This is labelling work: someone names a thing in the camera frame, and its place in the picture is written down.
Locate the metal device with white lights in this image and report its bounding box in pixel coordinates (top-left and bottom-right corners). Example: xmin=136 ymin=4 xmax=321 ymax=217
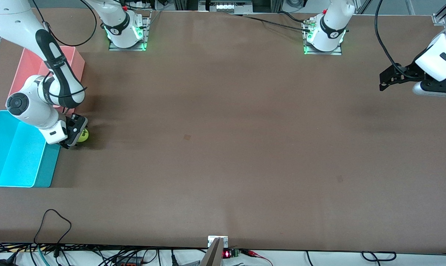
xmin=199 ymin=0 xmax=253 ymax=14

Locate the black cable across table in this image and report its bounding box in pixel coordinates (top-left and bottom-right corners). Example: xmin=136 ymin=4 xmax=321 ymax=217
xmin=228 ymin=13 xmax=314 ymax=33

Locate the pink plastic bin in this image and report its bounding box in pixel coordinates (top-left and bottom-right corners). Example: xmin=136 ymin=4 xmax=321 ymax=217
xmin=8 ymin=45 xmax=85 ymax=115

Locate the red clip lead wire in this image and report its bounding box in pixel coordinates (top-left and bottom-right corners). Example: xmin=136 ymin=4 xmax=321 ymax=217
xmin=241 ymin=249 xmax=273 ymax=266

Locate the thin black looped cable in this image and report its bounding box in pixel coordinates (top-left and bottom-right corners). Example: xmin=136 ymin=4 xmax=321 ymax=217
xmin=34 ymin=209 xmax=72 ymax=246

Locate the black coiled cable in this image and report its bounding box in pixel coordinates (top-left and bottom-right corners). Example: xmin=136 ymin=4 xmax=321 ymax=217
xmin=361 ymin=251 xmax=397 ymax=262

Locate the tangled black cable bundle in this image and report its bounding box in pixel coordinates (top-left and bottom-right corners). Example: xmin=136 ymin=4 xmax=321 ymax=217
xmin=0 ymin=242 xmax=208 ymax=266

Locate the blue plastic bin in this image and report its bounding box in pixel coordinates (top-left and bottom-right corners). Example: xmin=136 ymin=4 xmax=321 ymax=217
xmin=0 ymin=110 xmax=62 ymax=188

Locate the grey metal camera pole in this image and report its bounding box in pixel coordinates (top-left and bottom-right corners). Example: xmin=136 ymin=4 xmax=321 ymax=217
xmin=200 ymin=238 xmax=224 ymax=266

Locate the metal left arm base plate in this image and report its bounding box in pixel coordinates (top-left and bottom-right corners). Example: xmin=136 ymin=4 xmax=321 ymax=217
xmin=302 ymin=18 xmax=343 ymax=56

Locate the teal cable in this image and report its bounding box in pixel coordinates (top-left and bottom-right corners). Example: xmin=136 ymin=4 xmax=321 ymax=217
xmin=37 ymin=244 xmax=48 ymax=266

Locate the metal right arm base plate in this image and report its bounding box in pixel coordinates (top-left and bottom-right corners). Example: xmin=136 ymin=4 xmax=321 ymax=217
xmin=108 ymin=10 xmax=151 ymax=51

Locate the small metal mounting bracket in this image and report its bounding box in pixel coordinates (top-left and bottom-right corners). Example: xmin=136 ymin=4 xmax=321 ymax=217
xmin=208 ymin=236 xmax=229 ymax=248

